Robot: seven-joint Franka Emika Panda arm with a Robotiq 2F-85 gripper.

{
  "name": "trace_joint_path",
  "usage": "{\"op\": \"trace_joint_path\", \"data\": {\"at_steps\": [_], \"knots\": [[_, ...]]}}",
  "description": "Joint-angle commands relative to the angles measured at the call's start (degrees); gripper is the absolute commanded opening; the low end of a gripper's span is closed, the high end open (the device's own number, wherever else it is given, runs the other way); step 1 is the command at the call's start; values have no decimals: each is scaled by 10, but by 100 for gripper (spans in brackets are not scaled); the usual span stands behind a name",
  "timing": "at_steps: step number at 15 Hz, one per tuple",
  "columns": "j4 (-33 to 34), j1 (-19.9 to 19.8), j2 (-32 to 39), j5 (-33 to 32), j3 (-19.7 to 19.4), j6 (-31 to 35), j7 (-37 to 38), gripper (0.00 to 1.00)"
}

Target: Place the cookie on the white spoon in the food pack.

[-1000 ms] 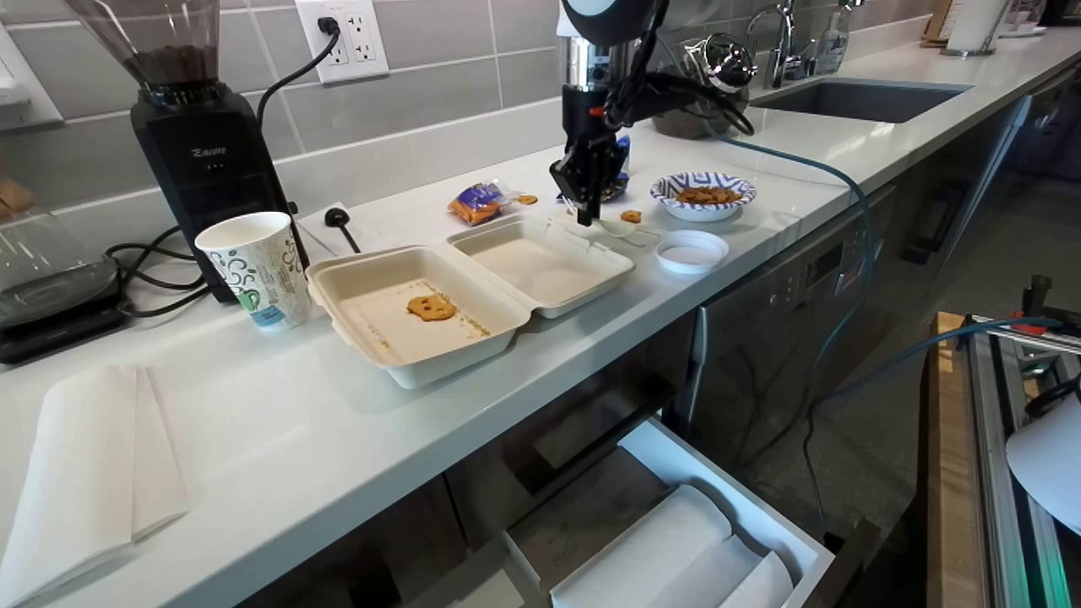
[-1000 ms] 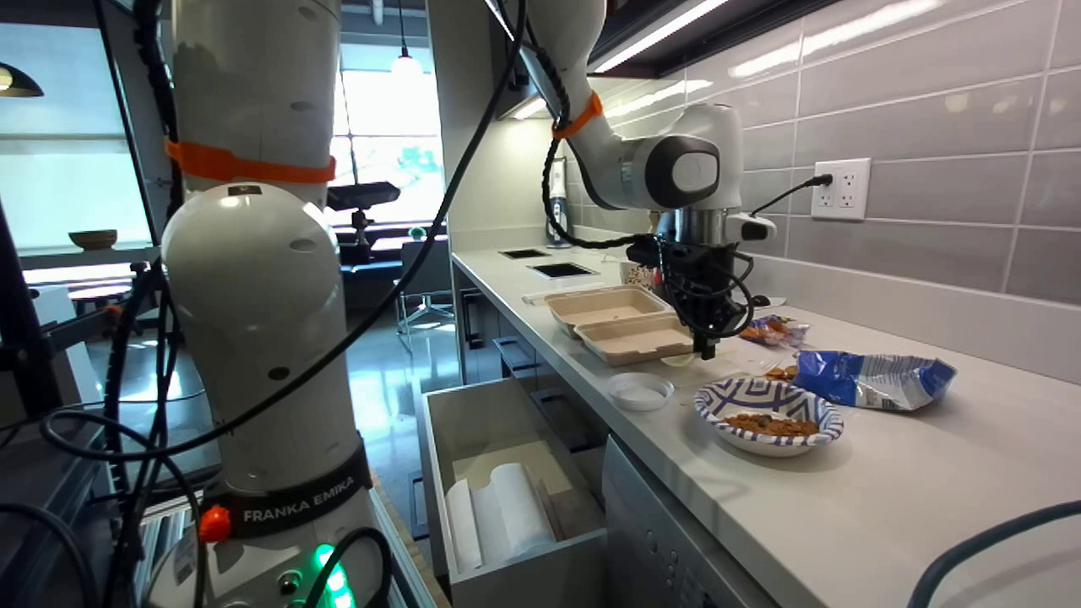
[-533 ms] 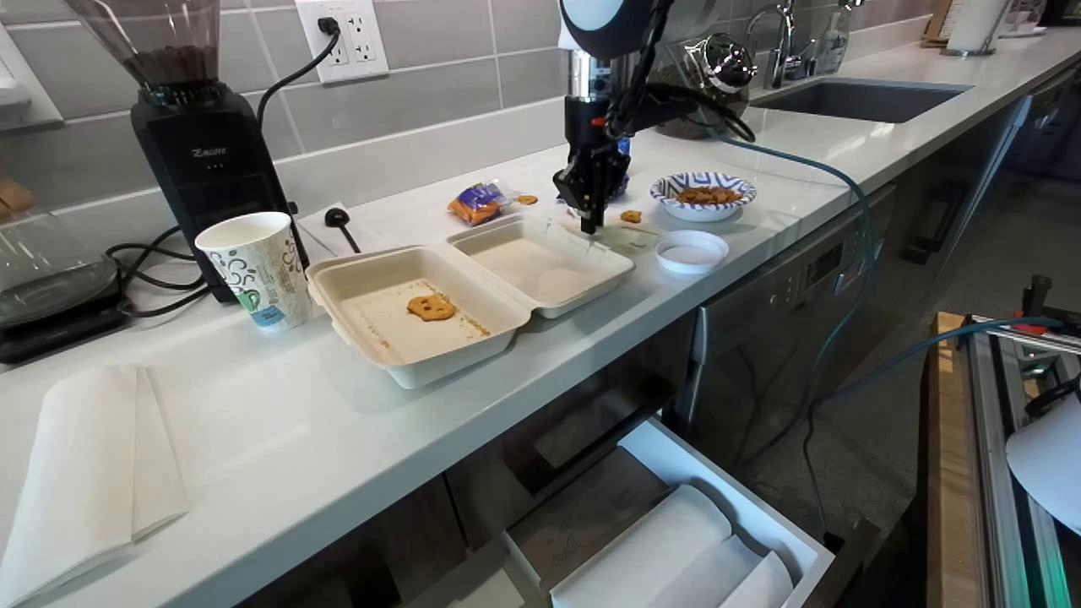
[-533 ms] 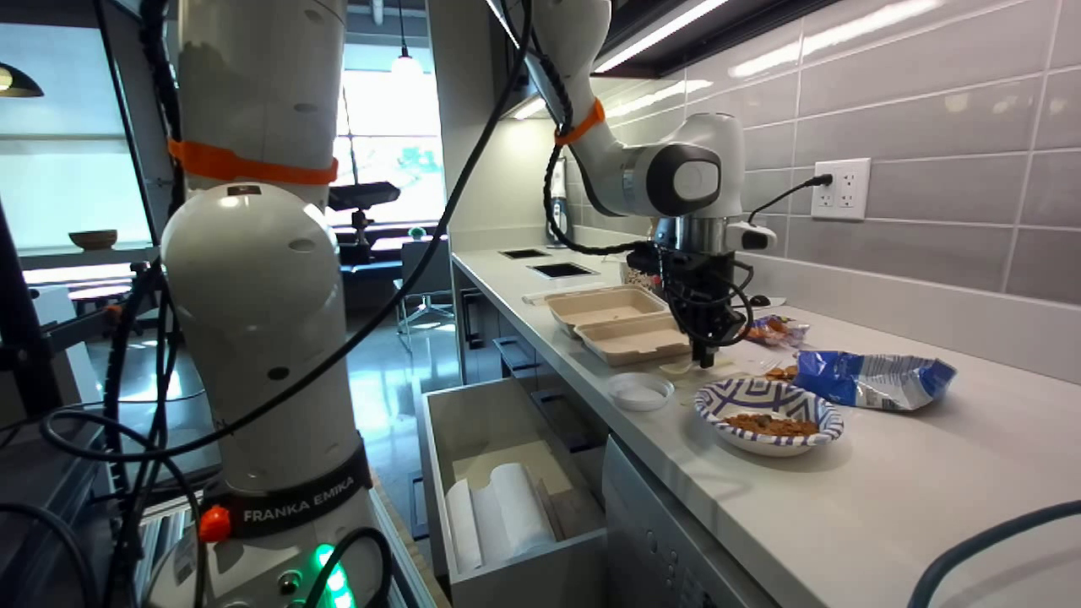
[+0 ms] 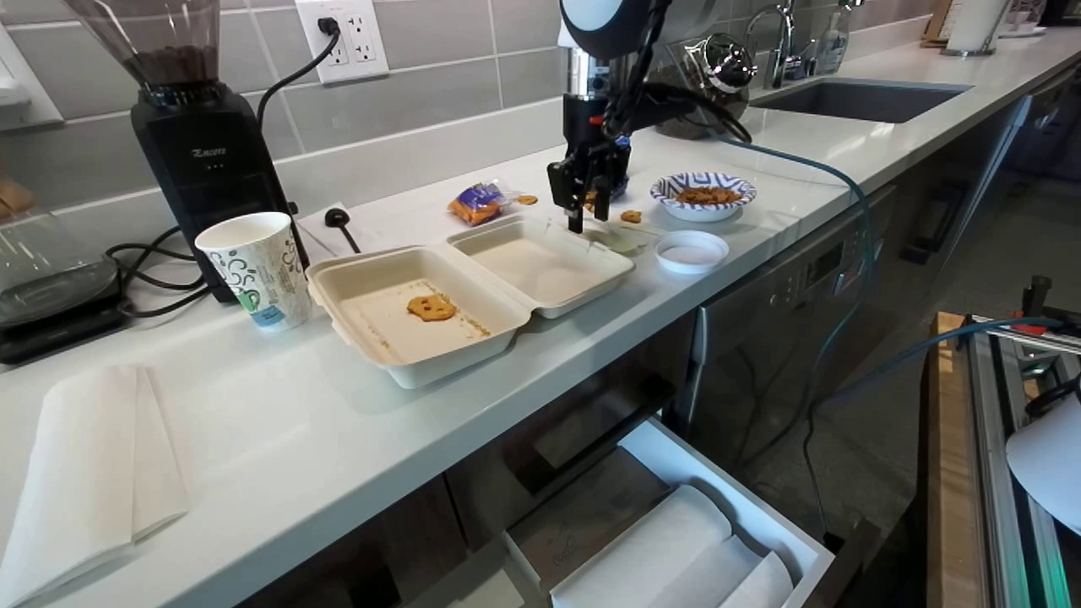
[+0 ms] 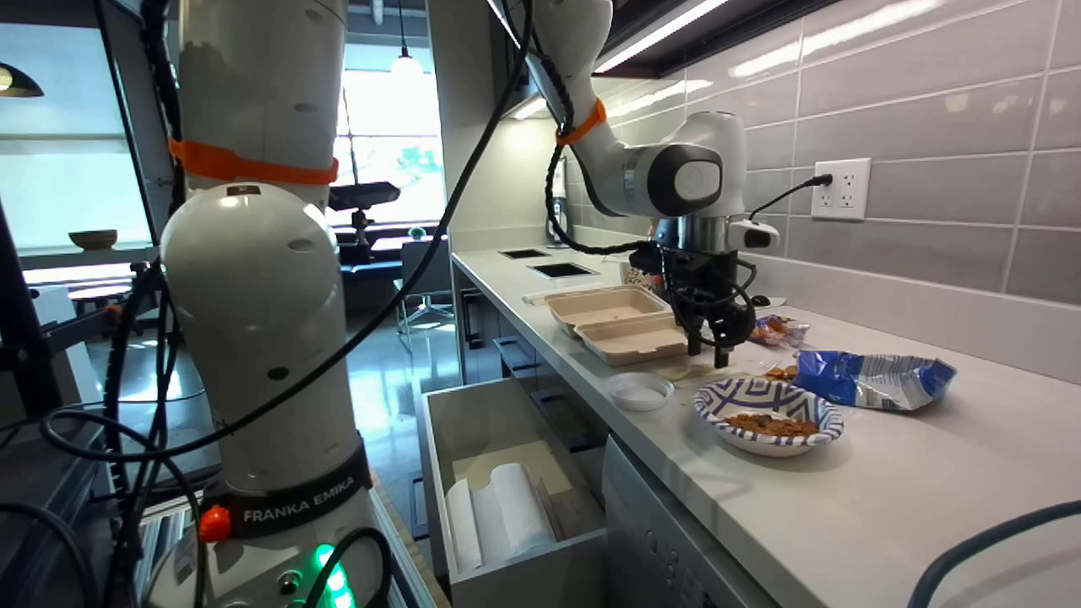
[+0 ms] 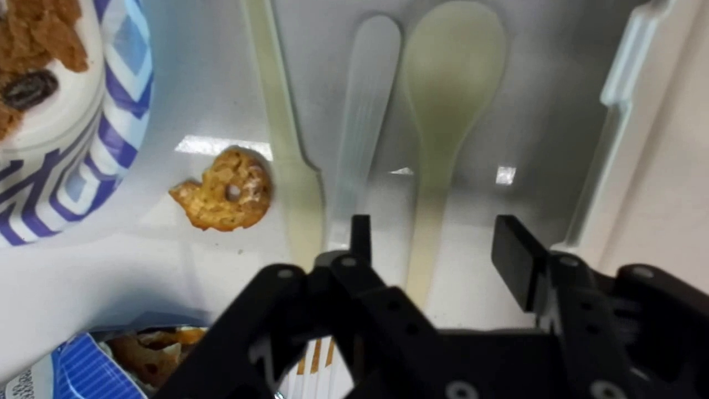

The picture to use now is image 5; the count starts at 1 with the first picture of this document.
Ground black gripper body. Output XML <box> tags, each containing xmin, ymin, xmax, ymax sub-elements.
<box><xmin>548</xmin><ymin>126</ymin><xmax>636</xmax><ymax>197</ymax></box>

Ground large brown cookie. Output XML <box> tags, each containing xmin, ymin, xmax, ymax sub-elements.
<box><xmin>401</xmin><ymin>291</ymin><xmax>463</xmax><ymax>329</ymax></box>

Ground beige clamshell food pack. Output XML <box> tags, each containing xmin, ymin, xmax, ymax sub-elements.
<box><xmin>303</xmin><ymin>209</ymin><xmax>637</xmax><ymax>392</ymax></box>

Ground blue patterned paper bowl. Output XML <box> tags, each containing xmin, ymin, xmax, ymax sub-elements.
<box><xmin>648</xmin><ymin>169</ymin><xmax>760</xmax><ymax>225</ymax></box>

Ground orange snack packet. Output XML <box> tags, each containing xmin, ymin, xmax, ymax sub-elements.
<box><xmin>445</xmin><ymin>178</ymin><xmax>508</xmax><ymax>231</ymax></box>

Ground cookies heap in bowl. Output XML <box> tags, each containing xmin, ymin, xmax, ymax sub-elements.
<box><xmin>671</xmin><ymin>184</ymin><xmax>745</xmax><ymax>209</ymax></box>

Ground stainless steel kettle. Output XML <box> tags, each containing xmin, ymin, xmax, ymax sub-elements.
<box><xmin>656</xmin><ymin>32</ymin><xmax>760</xmax><ymax>141</ymax></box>

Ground grey under-counter dishwasher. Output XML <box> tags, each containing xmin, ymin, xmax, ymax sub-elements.
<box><xmin>686</xmin><ymin>184</ymin><xmax>905</xmax><ymax>454</ymax></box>

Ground small black scoop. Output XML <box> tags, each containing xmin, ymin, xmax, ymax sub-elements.
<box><xmin>320</xmin><ymin>202</ymin><xmax>365</xmax><ymax>258</ymax></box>

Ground chrome sink faucet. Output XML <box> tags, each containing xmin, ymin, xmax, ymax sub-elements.
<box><xmin>751</xmin><ymin>0</ymin><xmax>870</xmax><ymax>87</ymax></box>

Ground kitchen sink basin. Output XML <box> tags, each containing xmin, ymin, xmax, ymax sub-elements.
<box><xmin>754</xmin><ymin>73</ymin><xmax>972</xmax><ymax>126</ymax></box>

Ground open white drawer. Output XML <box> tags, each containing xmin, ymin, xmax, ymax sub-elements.
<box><xmin>432</xmin><ymin>414</ymin><xmax>842</xmax><ymax>608</ymax></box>

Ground printed paper cup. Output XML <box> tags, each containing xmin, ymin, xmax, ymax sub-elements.
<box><xmin>191</xmin><ymin>209</ymin><xmax>314</xmax><ymax>330</ymax></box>

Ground large white paper towel roll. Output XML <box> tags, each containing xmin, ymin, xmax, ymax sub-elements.
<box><xmin>548</xmin><ymin>482</ymin><xmax>736</xmax><ymax>608</ymax></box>

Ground black coffee grinder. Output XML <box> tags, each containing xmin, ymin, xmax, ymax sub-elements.
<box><xmin>64</xmin><ymin>0</ymin><xmax>298</xmax><ymax>300</ymax></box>

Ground upright paper towel roll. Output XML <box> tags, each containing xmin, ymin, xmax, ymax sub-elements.
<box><xmin>941</xmin><ymin>0</ymin><xmax>1015</xmax><ymax>59</ymax></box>

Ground small white paper towel roll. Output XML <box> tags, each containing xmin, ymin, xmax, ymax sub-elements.
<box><xmin>671</xmin><ymin>534</ymin><xmax>796</xmax><ymax>608</ymax></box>

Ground white round disc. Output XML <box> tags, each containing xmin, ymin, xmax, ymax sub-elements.
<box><xmin>1003</xmin><ymin>392</ymin><xmax>1081</xmax><ymax>536</ymax></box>

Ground black kitchen scale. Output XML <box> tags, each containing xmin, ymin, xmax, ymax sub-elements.
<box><xmin>0</xmin><ymin>164</ymin><xmax>133</xmax><ymax>364</ymax></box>

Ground folded white paper napkin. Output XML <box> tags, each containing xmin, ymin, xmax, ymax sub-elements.
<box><xmin>0</xmin><ymin>361</ymin><xmax>191</xmax><ymax>608</ymax></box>

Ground blue cable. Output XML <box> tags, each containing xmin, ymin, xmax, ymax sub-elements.
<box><xmin>719</xmin><ymin>132</ymin><xmax>1081</xmax><ymax>485</ymax></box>

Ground white wall outlet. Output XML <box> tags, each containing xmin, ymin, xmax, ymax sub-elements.
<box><xmin>294</xmin><ymin>0</ymin><xmax>391</xmax><ymax>87</ymax></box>

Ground black grinder power cable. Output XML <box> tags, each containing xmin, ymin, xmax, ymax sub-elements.
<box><xmin>254</xmin><ymin>14</ymin><xmax>343</xmax><ymax>127</ymax></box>

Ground black appliance cable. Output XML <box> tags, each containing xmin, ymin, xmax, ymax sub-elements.
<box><xmin>105</xmin><ymin>231</ymin><xmax>216</xmax><ymax>321</ymax></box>

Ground wood and aluminium frame stand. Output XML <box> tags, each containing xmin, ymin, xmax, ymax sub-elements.
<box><xmin>922</xmin><ymin>307</ymin><xmax>1081</xmax><ymax>608</ymax></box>

